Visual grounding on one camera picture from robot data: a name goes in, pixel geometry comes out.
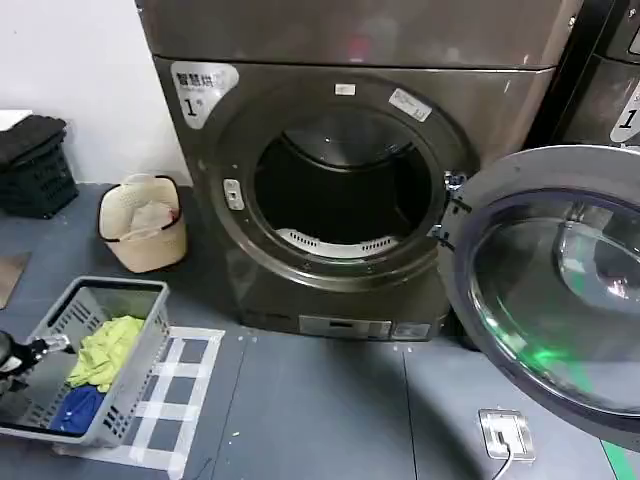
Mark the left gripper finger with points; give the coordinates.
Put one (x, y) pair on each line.
(52, 343)

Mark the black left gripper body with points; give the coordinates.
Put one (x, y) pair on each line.
(15, 352)

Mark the round glass dryer door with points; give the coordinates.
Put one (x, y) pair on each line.
(505, 250)

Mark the grey plastic laundry basket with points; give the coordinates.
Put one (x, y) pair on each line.
(75, 310)

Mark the yellow-green cloth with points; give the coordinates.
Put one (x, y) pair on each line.
(110, 350)

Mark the blue cloth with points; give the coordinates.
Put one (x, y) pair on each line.
(80, 410)

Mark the beige perforated laundry basket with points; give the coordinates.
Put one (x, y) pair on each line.
(150, 235)

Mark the black plastic crate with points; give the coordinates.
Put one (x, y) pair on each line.
(40, 187)

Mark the black folded cloth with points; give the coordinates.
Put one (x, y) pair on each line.
(30, 140)

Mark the white flat board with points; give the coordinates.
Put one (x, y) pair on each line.
(15, 116)

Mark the grey front-loading dryer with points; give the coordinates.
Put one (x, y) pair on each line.
(310, 40)

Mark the steel floor socket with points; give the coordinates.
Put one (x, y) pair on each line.
(520, 422)

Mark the grey dryer with label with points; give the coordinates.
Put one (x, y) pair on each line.
(600, 90)

